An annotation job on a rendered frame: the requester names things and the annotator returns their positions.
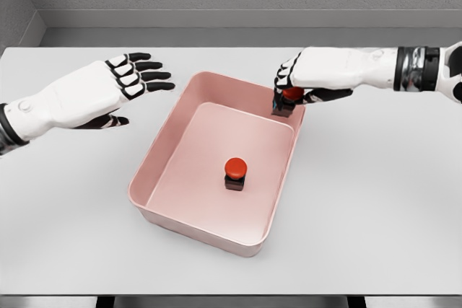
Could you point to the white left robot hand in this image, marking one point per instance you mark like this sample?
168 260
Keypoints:
90 89

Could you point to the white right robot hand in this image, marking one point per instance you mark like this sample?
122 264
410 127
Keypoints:
317 70

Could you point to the red button industrial switch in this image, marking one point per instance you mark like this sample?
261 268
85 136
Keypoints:
288 100
235 174

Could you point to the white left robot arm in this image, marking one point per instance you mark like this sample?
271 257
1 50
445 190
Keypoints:
25 113

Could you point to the pink rectangular basket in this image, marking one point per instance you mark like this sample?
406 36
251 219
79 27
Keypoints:
220 163

